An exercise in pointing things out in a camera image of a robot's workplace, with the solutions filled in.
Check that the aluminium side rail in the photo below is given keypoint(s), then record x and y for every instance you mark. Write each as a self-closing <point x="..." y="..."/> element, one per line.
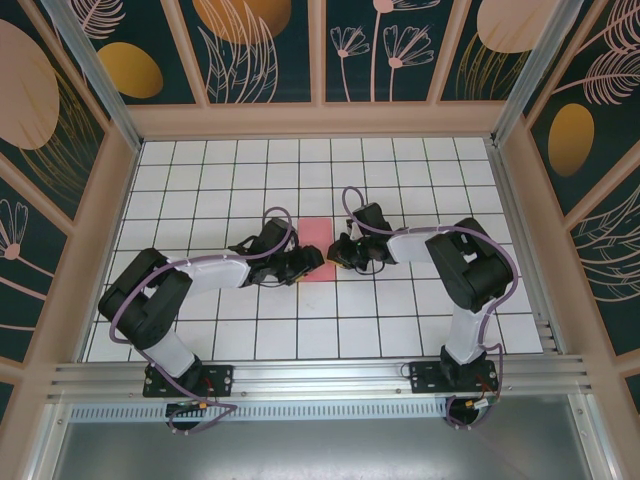
<point x="505" y="190"/>

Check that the aluminium mounting rail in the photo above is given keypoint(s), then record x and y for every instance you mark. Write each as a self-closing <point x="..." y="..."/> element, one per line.
<point x="320" y="380"/>

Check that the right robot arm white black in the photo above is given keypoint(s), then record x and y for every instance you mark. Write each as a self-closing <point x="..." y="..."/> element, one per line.
<point x="475" y="270"/>

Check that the aluminium frame post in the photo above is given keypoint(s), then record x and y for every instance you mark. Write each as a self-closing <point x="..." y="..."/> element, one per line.
<point x="537" y="75"/>
<point x="95" y="75"/>

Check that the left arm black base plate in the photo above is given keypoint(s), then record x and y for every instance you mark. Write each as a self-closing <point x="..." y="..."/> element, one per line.
<point x="220" y="380"/>

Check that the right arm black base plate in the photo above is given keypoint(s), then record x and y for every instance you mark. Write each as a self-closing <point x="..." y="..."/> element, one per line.
<point x="425" y="380"/>

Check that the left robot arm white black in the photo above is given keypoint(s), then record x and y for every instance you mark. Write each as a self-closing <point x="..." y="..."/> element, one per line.
<point x="145" y="305"/>

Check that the pink paper sheet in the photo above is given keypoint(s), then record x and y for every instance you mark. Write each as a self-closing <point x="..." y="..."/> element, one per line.
<point x="315" y="232"/>

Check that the grey metal sheet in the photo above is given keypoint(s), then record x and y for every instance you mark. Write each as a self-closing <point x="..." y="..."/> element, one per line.
<point x="320" y="450"/>

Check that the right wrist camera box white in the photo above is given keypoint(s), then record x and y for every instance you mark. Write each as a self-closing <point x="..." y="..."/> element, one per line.
<point x="354" y="231"/>

